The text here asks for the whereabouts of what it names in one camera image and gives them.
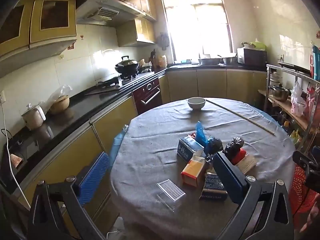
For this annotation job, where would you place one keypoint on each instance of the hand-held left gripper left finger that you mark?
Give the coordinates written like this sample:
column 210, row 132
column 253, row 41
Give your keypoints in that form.
column 93, row 177

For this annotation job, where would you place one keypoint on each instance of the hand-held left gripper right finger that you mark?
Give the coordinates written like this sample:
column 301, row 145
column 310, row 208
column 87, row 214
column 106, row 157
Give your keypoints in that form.
column 230, row 177

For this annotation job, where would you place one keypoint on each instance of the beige medicine box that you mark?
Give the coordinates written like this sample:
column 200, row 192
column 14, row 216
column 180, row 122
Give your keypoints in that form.
column 247, row 164

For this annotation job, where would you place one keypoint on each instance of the red plastic basket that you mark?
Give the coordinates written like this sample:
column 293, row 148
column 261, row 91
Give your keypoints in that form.
column 300, row 195

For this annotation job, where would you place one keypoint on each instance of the blue white medicine box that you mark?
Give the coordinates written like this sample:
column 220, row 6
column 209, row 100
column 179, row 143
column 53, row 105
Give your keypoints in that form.
column 188, row 148

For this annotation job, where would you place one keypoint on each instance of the blue plastic bag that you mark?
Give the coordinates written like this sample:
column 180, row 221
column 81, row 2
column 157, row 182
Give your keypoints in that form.
column 200, row 133

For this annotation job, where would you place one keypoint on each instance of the person's right hand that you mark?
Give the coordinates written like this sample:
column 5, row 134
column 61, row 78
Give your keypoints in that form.
column 312, row 216

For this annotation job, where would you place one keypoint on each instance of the dark blue medicine box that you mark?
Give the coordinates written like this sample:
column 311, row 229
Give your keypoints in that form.
column 212, row 187

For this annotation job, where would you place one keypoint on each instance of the red crumpled plastic bag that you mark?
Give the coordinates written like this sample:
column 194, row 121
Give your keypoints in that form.
column 239, row 155

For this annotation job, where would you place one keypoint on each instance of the yellow base cabinets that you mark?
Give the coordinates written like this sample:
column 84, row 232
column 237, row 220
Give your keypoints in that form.
column 75, row 155

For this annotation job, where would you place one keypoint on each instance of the black plastic bag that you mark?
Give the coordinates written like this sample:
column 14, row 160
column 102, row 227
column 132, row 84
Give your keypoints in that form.
column 214, row 145
column 233, row 145

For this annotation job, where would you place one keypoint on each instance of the orange medicine box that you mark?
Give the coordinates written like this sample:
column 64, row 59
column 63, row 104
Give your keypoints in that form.
column 193, row 170

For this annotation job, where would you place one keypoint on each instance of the blue table cover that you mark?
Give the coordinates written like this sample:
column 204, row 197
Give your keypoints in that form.
column 116, row 142

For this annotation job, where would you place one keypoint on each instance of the clear plastic blister tray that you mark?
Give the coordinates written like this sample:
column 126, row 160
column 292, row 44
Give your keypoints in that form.
column 172, row 189

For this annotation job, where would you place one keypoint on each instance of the long wooden stick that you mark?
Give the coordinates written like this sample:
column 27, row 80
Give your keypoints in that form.
column 240, row 116

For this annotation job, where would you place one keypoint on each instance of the white pink plastic bag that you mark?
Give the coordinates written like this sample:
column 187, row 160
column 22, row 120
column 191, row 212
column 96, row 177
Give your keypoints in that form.
column 298, row 102

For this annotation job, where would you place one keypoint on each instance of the clear plastic lid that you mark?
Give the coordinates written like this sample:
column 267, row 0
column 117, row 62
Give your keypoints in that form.
column 166, row 203

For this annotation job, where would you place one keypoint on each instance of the black kitchen countertop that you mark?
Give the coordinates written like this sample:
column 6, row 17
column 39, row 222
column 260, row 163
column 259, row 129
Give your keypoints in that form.
column 75, row 110

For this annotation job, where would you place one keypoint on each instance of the grey tablecloth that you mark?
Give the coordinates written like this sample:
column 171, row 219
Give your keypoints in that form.
column 155, row 140

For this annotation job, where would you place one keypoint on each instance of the white ceramic bowl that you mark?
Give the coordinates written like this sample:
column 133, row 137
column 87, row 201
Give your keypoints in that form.
column 196, row 103

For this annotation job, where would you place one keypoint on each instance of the clay pot in plastic bag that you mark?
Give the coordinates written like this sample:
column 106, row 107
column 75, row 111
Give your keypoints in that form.
column 60, row 102

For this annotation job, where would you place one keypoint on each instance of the steel pot with lid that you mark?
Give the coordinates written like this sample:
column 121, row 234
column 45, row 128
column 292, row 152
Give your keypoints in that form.
column 279, row 93

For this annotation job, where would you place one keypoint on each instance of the small white rice cooker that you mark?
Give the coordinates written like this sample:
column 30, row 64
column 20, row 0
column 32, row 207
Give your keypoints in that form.
column 33, row 117

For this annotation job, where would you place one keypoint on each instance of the maroon built-in oven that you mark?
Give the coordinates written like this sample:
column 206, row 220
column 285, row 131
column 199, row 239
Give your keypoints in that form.
column 147, row 97

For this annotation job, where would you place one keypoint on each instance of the metal storage rack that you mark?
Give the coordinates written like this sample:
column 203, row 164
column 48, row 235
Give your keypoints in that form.
column 287, row 70

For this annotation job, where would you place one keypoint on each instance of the black induction cooker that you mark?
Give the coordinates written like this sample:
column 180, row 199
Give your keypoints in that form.
column 293, row 67

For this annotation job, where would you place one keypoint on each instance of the black gas stove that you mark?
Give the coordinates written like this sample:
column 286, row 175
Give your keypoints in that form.
column 130, row 78

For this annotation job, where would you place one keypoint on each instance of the blue cylinder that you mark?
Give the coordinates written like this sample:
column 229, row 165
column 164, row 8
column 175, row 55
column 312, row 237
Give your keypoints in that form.
column 316, row 62

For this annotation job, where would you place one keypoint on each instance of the black wok with lid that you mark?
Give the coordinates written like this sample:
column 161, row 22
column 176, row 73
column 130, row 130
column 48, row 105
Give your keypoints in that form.
column 127, row 66

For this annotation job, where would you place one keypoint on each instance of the metal basin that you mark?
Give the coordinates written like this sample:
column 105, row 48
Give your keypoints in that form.
column 230, row 60

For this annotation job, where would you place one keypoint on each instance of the wide metal pan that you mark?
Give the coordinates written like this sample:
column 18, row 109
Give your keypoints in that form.
column 209, row 61

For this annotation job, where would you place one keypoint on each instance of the dark microwave oven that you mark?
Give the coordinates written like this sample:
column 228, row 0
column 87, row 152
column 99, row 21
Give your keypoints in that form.
column 252, row 57

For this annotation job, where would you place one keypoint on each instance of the beige kitchen bowls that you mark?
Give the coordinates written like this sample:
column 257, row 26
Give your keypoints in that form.
column 145, row 65

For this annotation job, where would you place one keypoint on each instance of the dark knife block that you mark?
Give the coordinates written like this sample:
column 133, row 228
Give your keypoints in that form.
column 153, row 60

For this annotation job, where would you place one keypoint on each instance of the orange jar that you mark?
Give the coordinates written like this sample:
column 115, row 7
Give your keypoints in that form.
column 162, row 62

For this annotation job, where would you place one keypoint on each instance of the green plastic basin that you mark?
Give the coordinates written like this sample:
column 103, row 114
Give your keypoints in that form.
column 258, row 45

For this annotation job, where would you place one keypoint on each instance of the bright kitchen window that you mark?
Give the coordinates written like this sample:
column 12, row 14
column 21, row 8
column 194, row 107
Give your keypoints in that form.
column 197, row 25

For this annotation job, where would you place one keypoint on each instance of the grey range hood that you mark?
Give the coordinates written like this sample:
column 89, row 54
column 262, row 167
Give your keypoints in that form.
column 105, row 7

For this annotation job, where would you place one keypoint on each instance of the white wall outlet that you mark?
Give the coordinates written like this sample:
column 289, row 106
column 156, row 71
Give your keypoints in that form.
column 2, row 97

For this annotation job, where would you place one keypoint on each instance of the dark hanging wall ornament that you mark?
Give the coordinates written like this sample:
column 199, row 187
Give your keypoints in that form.
column 163, row 41

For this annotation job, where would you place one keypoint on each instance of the small yellow wall cabinet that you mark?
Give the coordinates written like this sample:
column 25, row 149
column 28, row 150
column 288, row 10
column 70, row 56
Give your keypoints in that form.
column 140, row 32

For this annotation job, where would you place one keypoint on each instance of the yellow brown-panel wall cabinet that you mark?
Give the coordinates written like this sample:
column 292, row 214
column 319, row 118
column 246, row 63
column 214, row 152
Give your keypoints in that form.
column 53, row 15

